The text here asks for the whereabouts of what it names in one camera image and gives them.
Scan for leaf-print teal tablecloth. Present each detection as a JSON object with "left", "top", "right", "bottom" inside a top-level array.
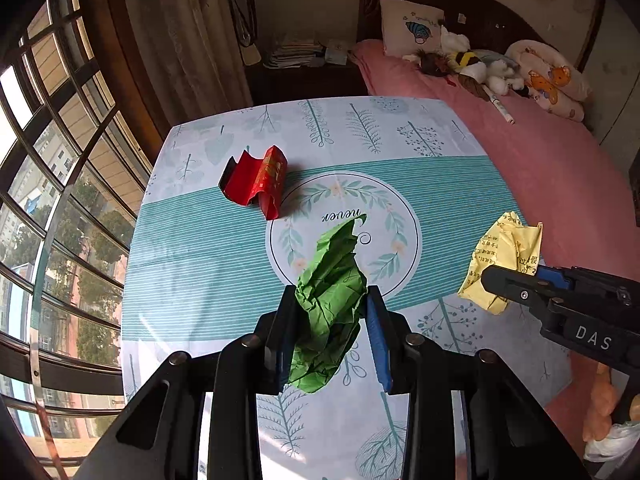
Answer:
[{"left": 119, "top": 95, "right": 574, "bottom": 480}]

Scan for grey white plush toy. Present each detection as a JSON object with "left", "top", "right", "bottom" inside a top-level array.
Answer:
[{"left": 474, "top": 49, "right": 529, "bottom": 98}]

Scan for pink bed sheet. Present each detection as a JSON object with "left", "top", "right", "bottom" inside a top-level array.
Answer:
[{"left": 351, "top": 38, "right": 640, "bottom": 441}]

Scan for white butterfly pillow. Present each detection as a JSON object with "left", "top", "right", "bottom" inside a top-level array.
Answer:
[{"left": 380, "top": 0, "right": 445, "bottom": 58}]

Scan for green paper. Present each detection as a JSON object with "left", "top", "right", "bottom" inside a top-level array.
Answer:
[{"left": 288, "top": 214, "right": 367, "bottom": 393}]

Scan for dark bedside table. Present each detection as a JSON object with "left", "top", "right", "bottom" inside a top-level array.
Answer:
[{"left": 244, "top": 61, "right": 369, "bottom": 106}]

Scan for yellow paper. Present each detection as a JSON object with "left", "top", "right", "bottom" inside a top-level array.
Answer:
[{"left": 457, "top": 211, "right": 544, "bottom": 315}]

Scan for white marker pen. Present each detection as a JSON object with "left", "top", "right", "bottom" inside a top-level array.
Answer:
[{"left": 483, "top": 84, "right": 515, "bottom": 125}]

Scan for red envelope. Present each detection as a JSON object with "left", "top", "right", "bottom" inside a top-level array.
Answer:
[{"left": 218, "top": 145, "right": 288, "bottom": 221}]

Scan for dark wooden headboard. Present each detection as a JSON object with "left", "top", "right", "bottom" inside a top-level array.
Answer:
[{"left": 356, "top": 0, "right": 546, "bottom": 53}]

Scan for beige floral curtain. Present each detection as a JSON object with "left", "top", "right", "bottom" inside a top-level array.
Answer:
[{"left": 125, "top": 0, "right": 252, "bottom": 126}]

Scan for bee plush toy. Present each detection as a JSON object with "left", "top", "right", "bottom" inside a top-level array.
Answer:
[{"left": 402, "top": 25, "right": 489, "bottom": 102}]

